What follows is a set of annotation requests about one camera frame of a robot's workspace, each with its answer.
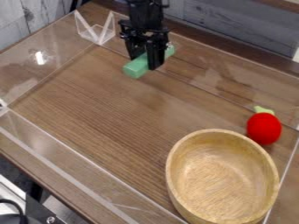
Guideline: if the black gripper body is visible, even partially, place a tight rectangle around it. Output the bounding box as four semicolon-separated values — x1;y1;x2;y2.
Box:
118;0;174;45

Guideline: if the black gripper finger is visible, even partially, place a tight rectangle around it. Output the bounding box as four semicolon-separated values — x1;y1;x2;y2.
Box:
126;37;146;60
146;40;167;70

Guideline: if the green foam block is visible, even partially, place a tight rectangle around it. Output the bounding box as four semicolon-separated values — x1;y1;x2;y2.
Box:
123;45;175;79

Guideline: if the wooden bowl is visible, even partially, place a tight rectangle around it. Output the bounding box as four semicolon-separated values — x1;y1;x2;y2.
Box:
166;129;279;224

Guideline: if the red plush strawberry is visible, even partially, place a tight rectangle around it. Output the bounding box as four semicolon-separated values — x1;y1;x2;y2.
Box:
247;106;283;145

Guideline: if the black metal device base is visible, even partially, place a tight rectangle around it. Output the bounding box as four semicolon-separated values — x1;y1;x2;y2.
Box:
0;196;67;224

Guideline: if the clear acrylic corner bracket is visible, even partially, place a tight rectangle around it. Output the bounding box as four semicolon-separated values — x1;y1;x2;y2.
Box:
73;10;116;46

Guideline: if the clear acrylic tray wall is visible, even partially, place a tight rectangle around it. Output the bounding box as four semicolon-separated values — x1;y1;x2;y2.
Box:
0;106;187;224

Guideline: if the black cable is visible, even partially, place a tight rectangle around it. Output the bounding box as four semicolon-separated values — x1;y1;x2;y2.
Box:
0;198;28;224

